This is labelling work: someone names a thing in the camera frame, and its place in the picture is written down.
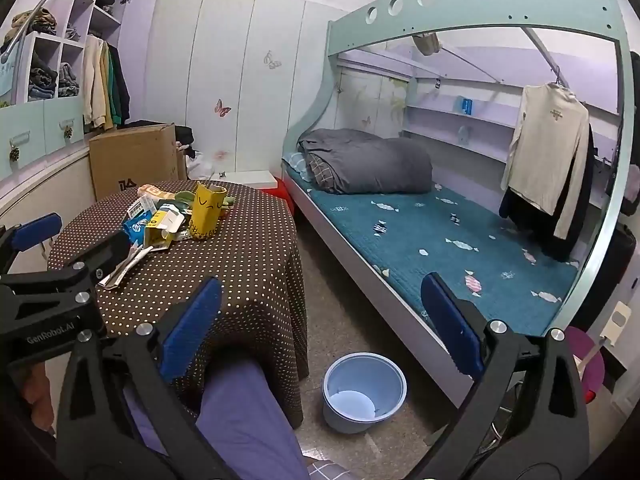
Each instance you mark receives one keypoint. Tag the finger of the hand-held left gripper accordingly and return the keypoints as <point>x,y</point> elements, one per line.
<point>102,255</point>
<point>37,231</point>

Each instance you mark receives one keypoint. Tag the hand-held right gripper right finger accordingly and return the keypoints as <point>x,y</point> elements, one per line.
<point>452,330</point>

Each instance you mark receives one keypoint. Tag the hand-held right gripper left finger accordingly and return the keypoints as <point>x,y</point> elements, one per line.
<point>192,330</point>

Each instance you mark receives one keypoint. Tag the white paper wrappers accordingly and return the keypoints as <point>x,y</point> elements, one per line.
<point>122,270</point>

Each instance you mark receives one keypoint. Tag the blue white snack packet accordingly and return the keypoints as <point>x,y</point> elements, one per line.
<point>137,227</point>

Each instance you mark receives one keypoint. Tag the clear plastic packet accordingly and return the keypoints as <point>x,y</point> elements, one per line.
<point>142,206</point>

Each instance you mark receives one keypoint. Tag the orange patterned packet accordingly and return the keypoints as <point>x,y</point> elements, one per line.
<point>150,191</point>

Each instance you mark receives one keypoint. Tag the green snack packet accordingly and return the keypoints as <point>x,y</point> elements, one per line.
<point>180,197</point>

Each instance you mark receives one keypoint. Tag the light blue plastic bin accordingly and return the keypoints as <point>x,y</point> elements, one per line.
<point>345,405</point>

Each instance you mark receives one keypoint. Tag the person's left hand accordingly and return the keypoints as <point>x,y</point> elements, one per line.
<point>39,395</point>

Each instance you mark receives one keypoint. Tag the brown polka-dot tablecloth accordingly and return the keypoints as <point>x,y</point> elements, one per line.
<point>240,260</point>

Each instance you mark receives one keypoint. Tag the teal drawer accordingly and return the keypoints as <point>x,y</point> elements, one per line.
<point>62,120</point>
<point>22,140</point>

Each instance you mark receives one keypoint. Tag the brown cardboard box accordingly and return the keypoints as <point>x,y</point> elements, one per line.
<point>130,160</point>

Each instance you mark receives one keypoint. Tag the black hanging garments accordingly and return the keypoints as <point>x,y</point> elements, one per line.
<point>525,220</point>

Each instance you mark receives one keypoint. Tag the white plastic bag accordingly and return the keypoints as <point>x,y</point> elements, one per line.
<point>200,165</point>

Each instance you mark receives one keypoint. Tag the purple stool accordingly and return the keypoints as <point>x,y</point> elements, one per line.
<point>592,360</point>

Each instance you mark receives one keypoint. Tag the small black bag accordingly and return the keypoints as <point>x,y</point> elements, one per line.
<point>184,136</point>

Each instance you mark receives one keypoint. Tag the folded clothes pile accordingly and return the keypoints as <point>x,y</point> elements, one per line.
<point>41,85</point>

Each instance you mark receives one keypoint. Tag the cream hanging jacket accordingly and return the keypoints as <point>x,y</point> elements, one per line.
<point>92,85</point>

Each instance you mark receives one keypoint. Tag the green hanging garment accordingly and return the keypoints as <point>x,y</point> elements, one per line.
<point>113,90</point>

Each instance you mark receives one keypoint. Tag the red storage box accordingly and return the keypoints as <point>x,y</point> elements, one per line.
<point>282,192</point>

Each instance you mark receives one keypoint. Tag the large black bag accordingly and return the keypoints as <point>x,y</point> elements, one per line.
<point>610,275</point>

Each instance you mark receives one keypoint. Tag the black hanging jacket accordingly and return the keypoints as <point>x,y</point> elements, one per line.
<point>122,85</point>

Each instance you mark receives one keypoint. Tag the grey duvet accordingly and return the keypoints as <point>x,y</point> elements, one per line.
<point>370,160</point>

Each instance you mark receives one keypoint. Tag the grey checked cloth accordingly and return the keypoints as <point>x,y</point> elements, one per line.
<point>325,470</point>

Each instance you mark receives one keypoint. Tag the pink butterfly sticker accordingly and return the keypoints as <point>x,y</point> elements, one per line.
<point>222,106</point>

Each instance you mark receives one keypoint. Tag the white bottle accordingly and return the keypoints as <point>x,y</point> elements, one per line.
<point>464,135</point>

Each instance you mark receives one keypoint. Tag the light blue pillow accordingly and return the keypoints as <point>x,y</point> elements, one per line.
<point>298,165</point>

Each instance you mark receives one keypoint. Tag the cream sweater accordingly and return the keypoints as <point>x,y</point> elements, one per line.
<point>545,150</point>

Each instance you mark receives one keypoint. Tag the plaid pillow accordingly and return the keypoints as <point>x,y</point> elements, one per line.
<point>320,172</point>

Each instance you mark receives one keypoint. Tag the blue box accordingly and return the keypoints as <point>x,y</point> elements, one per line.
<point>465,105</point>

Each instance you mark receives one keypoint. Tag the lilac open shelf unit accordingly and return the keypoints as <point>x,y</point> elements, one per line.
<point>75,5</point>

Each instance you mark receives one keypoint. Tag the white wardrobe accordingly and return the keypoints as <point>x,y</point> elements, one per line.
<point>225,35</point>

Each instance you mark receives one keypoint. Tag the beige butterfly sticker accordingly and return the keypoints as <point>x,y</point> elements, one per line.
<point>272,60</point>

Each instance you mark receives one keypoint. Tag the olive cloth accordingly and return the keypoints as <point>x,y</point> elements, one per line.
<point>426,42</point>

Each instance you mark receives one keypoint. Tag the bed with teal mattress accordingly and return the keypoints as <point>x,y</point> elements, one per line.
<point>450,10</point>

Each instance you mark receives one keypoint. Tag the lilac wall shelves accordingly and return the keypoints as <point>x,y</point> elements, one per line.
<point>480,130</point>

